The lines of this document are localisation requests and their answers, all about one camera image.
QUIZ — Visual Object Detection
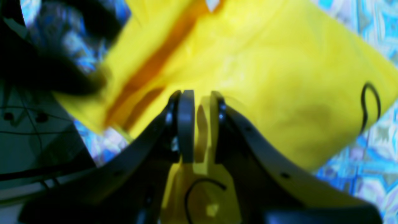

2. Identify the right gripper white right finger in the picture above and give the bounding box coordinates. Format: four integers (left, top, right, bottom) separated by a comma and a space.
210, 91, 382, 224

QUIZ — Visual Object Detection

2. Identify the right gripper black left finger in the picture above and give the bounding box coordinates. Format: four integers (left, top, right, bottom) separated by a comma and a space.
19, 90, 195, 224

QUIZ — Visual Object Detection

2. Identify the orange T-shirt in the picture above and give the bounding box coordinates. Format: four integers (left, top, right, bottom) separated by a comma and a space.
53, 0, 398, 224

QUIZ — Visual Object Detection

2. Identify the patterned blue pink tablecloth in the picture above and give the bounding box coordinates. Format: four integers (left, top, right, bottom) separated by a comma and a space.
22, 0, 397, 224

